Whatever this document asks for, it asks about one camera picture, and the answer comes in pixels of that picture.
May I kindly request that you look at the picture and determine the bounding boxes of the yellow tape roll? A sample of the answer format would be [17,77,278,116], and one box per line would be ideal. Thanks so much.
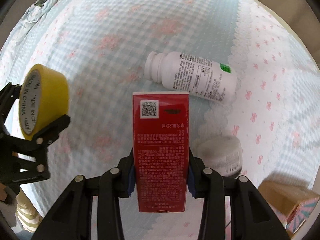
[18,64,69,140]

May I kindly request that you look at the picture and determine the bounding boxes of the red carton box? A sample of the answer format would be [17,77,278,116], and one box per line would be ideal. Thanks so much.
[132,92,189,212]

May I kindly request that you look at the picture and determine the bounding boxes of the person's left hand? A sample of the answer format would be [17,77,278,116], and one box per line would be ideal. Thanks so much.
[0,183,16,205]

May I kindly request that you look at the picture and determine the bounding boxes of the black cap white bottle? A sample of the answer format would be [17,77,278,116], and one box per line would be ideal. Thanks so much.
[196,136,243,178]

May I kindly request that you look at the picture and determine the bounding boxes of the cardboard box with pink flaps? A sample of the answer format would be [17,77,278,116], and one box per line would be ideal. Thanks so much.
[258,180,319,237]

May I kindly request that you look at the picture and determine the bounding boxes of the blue patterned pillow corner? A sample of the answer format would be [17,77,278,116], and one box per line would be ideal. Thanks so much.
[19,0,59,27]

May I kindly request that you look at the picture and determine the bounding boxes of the white pill bottle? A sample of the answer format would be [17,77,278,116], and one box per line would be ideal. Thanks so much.
[144,51,237,105]

